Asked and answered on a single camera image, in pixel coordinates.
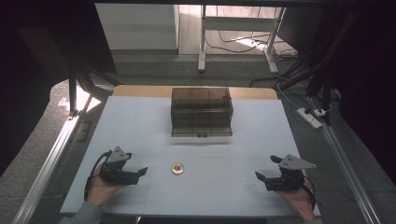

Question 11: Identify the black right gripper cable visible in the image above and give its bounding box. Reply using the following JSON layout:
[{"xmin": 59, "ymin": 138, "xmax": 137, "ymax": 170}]
[{"xmin": 302, "ymin": 175, "xmax": 318, "ymax": 210}]

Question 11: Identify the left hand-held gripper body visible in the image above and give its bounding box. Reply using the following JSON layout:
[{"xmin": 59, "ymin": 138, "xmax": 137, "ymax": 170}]
[{"xmin": 99, "ymin": 146, "xmax": 141, "ymax": 186}]

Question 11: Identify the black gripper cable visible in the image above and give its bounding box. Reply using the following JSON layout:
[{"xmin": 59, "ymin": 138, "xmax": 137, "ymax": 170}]
[
  {"xmin": 302, "ymin": 175, "xmax": 318, "ymax": 210},
  {"xmin": 83, "ymin": 149, "xmax": 112, "ymax": 202}
]

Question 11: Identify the person's left hand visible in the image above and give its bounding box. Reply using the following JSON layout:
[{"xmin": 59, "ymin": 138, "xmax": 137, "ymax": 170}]
[{"xmin": 86, "ymin": 163, "xmax": 127, "ymax": 208}]

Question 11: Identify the black metal stand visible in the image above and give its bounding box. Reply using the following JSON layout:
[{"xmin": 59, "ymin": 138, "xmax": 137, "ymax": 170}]
[
  {"xmin": 276, "ymin": 8, "xmax": 360, "ymax": 96},
  {"xmin": 67, "ymin": 70, "xmax": 95, "ymax": 119}
]

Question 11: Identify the black floor cable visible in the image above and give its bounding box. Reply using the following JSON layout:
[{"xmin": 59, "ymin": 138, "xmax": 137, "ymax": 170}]
[{"xmin": 205, "ymin": 30, "xmax": 273, "ymax": 54}]

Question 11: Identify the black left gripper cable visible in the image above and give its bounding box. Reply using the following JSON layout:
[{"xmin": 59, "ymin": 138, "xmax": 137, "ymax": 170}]
[{"xmin": 83, "ymin": 149, "xmax": 112, "ymax": 202}]

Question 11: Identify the white table cover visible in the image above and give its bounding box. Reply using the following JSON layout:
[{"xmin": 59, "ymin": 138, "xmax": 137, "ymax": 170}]
[{"xmin": 60, "ymin": 95, "xmax": 322, "ymax": 218}]

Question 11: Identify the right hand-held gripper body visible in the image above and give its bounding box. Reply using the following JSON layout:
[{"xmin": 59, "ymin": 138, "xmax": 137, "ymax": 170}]
[{"xmin": 263, "ymin": 153, "xmax": 318, "ymax": 192}]

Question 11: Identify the white cable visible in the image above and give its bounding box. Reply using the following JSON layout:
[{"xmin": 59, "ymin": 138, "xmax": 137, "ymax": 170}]
[{"xmin": 275, "ymin": 84, "xmax": 301, "ymax": 110}]

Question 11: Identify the white desk frame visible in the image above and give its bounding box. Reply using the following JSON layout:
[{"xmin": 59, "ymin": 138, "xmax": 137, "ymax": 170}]
[{"xmin": 197, "ymin": 4, "xmax": 286, "ymax": 75}]

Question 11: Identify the aluminium rail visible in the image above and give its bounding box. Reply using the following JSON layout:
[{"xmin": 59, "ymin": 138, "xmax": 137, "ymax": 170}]
[
  {"xmin": 12, "ymin": 114, "xmax": 79, "ymax": 224},
  {"xmin": 307, "ymin": 96, "xmax": 383, "ymax": 224}
]

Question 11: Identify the white cabinet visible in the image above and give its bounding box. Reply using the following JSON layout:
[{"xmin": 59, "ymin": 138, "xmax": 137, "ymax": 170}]
[{"xmin": 94, "ymin": 3, "xmax": 180, "ymax": 51}]

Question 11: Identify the white power strip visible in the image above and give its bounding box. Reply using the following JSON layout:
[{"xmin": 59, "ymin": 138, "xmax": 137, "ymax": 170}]
[{"xmin": 296, "ymin": 106, "xmax": 323, "ymax": 130}]

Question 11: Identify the person's right hand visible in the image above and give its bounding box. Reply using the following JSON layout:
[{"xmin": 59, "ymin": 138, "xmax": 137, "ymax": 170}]
[{"xmin": 275, "ymin": 178, "xmax": 318, "ymax": 222}]

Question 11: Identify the brown transparent drawer box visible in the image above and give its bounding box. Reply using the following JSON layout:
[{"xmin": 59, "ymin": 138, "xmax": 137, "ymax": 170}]
[{"xmin": 170, "ymin": 87, "xmax": 234, "ymax": 138}]

